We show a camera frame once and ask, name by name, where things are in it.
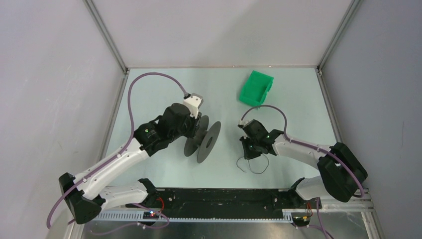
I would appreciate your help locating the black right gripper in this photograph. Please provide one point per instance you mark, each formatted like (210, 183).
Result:
(249, 155)

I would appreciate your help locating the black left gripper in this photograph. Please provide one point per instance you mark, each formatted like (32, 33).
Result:
(195, 125)

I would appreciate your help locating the black cable spool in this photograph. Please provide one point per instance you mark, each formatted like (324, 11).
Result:
(204, 140)

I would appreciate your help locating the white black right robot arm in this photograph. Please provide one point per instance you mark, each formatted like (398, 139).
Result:
(341, 175)

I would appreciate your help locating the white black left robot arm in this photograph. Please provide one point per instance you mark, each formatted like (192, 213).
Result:
(88, 193)

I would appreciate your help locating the green plastic bin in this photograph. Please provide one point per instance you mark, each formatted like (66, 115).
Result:
(255, 89)

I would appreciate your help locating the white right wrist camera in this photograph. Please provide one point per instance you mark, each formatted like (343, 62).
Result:
(242, 123)

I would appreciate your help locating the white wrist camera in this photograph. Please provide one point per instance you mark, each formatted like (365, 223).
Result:
(242, 123)
(193, 102)

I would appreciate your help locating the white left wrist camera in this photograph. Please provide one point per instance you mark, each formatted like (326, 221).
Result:
(193, 102)

